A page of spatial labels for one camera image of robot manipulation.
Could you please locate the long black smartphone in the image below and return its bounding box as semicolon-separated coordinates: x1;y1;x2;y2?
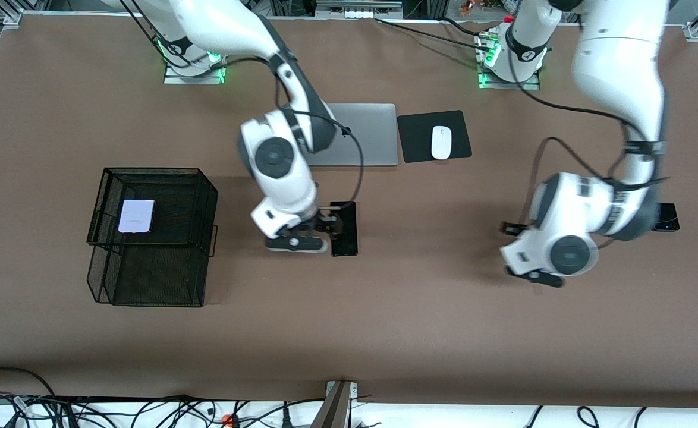
330;201;359;257

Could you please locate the small black flip phone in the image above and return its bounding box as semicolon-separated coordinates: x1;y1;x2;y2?
652;203;681;232

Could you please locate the lavender flip phone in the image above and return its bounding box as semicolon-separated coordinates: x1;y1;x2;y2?
117;199;155;234

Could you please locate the silver closed laptop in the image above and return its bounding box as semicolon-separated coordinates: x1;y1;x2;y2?
319;103;398;167

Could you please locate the black mouse pad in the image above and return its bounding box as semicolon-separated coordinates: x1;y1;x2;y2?
397;110;473;163

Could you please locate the white computer mouse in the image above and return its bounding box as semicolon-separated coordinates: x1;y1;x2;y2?
431;125;452;161

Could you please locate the grey power strip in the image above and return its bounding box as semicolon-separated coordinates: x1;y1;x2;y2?
315;0;403;20

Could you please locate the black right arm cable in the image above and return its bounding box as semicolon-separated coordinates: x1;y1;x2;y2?
120;0;364;209

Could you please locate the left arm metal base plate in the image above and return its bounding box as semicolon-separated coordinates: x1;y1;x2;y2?
479;33;541;91

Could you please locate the black wire mesh basket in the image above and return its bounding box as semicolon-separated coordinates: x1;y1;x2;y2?
86;168;219;308

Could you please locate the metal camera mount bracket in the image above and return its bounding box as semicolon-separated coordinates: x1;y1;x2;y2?
310;380;359;428

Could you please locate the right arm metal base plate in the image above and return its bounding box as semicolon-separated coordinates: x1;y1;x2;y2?
164;59;226;85

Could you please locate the black cable on table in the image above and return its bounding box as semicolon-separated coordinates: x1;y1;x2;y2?
375;17;492;51

